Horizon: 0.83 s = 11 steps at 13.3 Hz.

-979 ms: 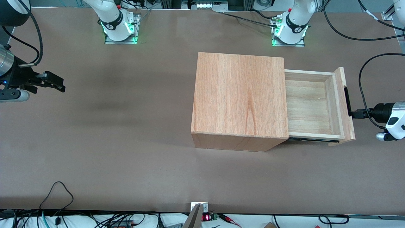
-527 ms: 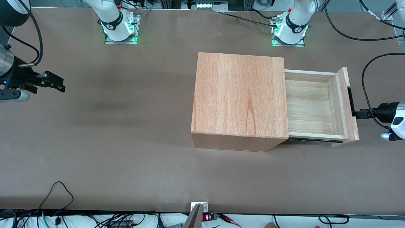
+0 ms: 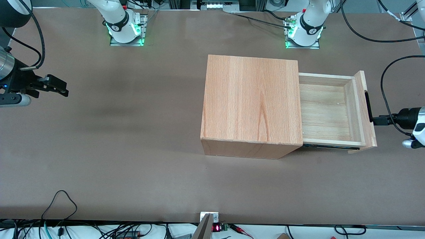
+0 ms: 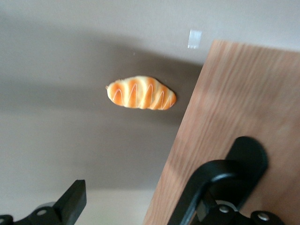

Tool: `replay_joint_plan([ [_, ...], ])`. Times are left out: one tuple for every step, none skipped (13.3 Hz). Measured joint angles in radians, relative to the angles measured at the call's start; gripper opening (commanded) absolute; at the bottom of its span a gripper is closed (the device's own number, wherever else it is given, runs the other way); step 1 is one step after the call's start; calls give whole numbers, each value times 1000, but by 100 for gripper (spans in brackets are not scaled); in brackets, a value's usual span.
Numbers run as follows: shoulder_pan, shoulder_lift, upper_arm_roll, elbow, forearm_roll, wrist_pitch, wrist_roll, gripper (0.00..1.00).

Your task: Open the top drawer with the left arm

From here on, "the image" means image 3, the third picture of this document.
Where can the red digit display module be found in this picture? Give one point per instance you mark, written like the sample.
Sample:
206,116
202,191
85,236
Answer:
217,228

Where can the small metal mounting bracket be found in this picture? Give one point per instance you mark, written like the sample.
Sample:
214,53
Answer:
216,215

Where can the right wrist grey camera box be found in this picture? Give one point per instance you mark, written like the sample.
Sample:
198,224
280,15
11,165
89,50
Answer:
15,100

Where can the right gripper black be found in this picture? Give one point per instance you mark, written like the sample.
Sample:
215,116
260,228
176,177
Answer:
20,82

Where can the wooden drawer cabinet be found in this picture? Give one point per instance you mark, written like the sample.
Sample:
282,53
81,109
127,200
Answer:
249,99

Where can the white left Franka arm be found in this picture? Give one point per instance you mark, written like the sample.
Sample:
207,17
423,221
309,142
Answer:
310,23

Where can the orange black device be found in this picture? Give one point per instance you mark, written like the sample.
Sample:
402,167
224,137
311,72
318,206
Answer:
127,235

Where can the metal corner bracket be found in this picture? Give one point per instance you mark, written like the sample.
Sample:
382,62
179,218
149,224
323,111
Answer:
406,18

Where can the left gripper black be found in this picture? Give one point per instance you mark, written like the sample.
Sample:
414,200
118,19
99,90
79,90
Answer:
405,116

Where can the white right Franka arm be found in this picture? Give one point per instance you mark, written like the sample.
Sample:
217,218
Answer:
116,20

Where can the tan mounting bar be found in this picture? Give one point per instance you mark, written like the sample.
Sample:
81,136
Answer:
204,229

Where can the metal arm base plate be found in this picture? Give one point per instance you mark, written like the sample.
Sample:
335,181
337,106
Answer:
143,33
315,45

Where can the red clip test leads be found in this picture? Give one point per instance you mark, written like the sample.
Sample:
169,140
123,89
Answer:
240,229

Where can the white power strip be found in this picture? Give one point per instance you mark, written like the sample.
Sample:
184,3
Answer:
219,5

